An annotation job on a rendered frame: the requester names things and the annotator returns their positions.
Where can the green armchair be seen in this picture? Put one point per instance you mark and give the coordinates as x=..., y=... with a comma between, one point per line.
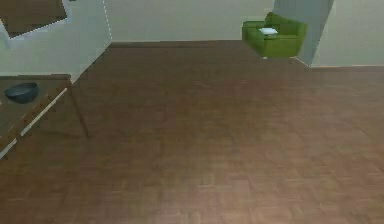
x=283, y=43

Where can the brown wooden table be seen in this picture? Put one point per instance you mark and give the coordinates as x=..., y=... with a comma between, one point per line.
x=23, y=113

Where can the white book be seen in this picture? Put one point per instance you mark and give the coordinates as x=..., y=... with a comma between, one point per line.
x=268, y=31

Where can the dark grey bowl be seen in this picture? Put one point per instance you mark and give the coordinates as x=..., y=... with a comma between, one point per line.
x=22, y=92

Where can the brown framed picture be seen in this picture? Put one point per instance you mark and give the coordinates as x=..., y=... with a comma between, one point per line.
x=30, y=13

